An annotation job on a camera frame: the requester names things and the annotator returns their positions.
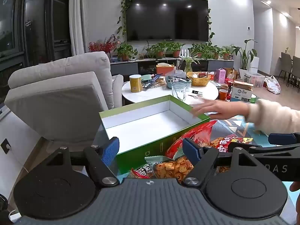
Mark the red printed bag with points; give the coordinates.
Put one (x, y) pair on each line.
(230, 82)

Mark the person's right hand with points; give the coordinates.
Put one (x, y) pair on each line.
(295, 187)

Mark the dark tv cabinet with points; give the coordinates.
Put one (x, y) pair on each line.
(121, 68)

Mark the black television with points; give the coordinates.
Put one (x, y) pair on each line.
(167, 16)

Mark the clear storage box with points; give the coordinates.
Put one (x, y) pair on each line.
(255, 79)

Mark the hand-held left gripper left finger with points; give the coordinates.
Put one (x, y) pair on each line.
(110, 150)

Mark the white plastic bag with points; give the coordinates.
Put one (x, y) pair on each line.
(273, 84)

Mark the yellow canister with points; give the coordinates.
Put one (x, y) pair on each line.
(135, 84)

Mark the white fence ornament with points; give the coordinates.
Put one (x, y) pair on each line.
(184, 52)

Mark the light grey sofa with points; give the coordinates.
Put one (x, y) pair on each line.
(58, 98)

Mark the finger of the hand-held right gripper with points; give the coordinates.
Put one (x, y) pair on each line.
(281, 137)
(269, 148)

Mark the grey blue tray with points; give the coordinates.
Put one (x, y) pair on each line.
(178, 84)

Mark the another person's forearm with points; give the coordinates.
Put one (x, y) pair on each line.
(274, 117)

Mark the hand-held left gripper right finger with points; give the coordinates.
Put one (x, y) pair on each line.
(191, 148)

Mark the yellow woven basket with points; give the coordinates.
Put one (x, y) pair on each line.
(199, 80)

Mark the green trailing vine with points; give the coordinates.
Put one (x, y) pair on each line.
(121, 16)

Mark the mint green pouch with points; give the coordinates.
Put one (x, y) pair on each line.
(146, 77)

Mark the glass cup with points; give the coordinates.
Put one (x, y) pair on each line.
(179, 92)

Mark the white curtain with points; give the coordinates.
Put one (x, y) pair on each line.
(78, 16)

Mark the red flower arrangement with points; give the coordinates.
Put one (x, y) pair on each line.
(100, 45)

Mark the spider plant in vase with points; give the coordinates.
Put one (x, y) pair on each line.
(188, 62)

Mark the brown cardboard box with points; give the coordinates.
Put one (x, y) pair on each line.
(230, 71)

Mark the scissors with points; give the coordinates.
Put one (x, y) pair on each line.
(193, 96)

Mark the pink box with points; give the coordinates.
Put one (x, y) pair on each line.
(220, 76)

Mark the small red snack packet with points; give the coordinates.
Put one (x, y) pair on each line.
(140, 172)

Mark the dark blue long box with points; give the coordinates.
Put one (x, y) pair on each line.
(151, 82)

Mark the dark framed window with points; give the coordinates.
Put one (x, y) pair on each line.
(35, 16)

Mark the printed table mat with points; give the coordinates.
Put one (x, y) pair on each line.
(234, 126)

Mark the clear cracker snack packet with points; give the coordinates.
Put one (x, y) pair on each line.
(168, 168)

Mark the green potted plant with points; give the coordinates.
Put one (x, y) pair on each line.
(158, 49)
(226, 51)
(125, 50)
(215, 51)
(175, 48)
(199, 49)

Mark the orange box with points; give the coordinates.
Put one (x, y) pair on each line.
(164, 69)

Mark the round white table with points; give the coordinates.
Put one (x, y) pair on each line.
(159, 93)

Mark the large leaf potted plant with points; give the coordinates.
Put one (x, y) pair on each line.
(245, 56)

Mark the red yellow snack packet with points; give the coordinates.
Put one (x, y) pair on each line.
(222, 144)

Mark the green cardboard box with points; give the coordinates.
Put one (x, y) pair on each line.
(150, 124)

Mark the red lion snack bag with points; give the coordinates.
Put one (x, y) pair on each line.
(194, 133)

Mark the white air purifier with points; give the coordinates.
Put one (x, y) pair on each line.
(255, 64)

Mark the grey dining chair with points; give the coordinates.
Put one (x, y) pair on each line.
(286, 65)
(296, 69)

